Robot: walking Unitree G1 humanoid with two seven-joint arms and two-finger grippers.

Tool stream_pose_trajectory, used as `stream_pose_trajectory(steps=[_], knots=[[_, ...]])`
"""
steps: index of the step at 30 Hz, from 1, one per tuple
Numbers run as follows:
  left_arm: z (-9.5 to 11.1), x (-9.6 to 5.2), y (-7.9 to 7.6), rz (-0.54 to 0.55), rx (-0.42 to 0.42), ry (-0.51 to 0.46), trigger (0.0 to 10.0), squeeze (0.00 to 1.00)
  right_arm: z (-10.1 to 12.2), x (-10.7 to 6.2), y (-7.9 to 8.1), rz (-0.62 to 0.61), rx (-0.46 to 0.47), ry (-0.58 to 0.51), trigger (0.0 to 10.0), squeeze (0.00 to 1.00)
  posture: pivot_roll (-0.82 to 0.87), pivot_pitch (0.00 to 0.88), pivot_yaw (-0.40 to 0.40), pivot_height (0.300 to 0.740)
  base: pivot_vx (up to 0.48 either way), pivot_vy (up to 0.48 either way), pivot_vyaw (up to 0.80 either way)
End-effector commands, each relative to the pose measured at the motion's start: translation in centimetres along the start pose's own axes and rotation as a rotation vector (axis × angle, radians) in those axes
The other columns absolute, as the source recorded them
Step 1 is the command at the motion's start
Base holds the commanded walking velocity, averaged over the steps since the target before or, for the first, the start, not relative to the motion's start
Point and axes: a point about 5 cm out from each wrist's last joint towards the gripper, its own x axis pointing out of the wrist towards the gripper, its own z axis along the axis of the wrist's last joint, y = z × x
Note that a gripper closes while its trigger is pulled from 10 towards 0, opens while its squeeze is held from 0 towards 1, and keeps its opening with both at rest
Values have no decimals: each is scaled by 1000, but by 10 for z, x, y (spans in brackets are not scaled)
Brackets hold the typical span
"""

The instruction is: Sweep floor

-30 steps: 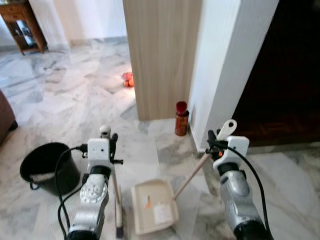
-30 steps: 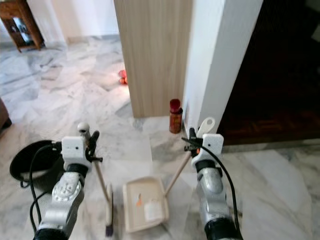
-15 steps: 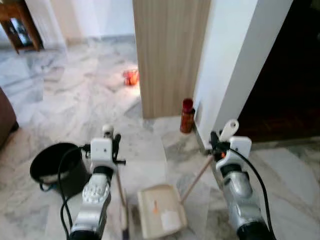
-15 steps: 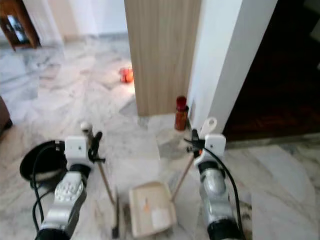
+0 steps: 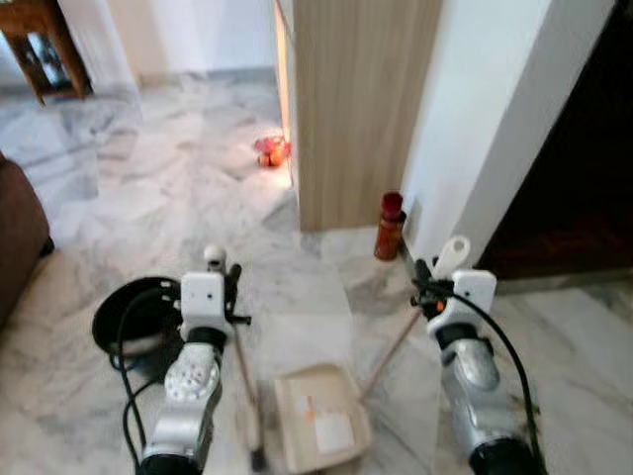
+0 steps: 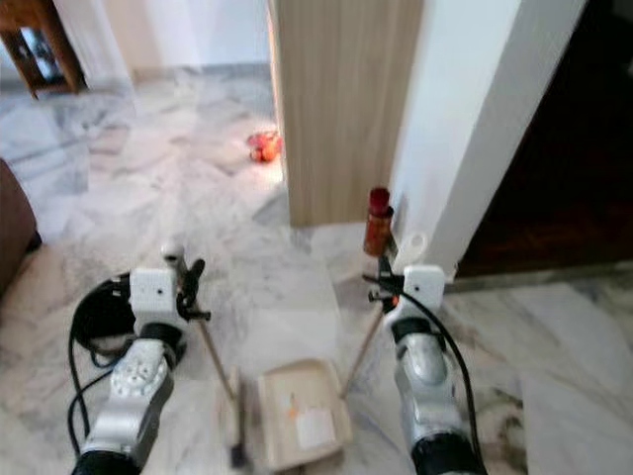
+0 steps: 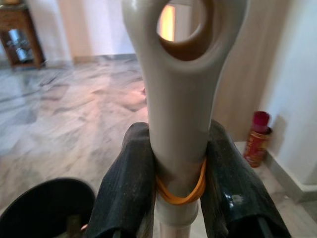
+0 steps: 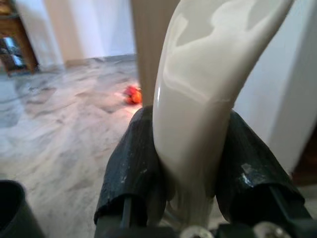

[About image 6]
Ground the brown sofa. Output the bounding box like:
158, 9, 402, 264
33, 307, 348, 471
0, 161, 43, 290

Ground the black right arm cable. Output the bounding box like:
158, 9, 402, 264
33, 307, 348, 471
413, 290, 483, 458

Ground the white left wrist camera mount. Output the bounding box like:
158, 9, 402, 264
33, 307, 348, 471
128, 266, 180, 338

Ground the beige long-handled dustpan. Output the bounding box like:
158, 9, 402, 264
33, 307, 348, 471
256, 232, 428, 472

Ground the brown bottle red cap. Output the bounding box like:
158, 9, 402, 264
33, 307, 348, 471
363, 185, 396, 257

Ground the dark wooden staircase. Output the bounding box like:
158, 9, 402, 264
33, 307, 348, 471
455, 0, 633, 279

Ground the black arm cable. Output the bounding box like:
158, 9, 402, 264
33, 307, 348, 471
66, 285, 136, 454
413, 290, 483, 458

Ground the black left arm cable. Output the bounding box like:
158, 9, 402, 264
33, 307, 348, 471
66, 285, 136, 454

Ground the dark wooden side table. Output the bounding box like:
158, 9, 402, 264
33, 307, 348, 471
0, 0, 89, 99

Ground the small red orange object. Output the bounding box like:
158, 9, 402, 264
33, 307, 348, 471
246, 130, 284, 165

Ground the light wood panel cabinet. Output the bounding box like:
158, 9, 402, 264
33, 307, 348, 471
267, 0, 425, 230

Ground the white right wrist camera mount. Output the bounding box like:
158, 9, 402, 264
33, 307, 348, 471
401, 264, 447, 314

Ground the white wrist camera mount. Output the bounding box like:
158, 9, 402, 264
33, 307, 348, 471
128, 266, 180, 338
401, 264, 447, 314

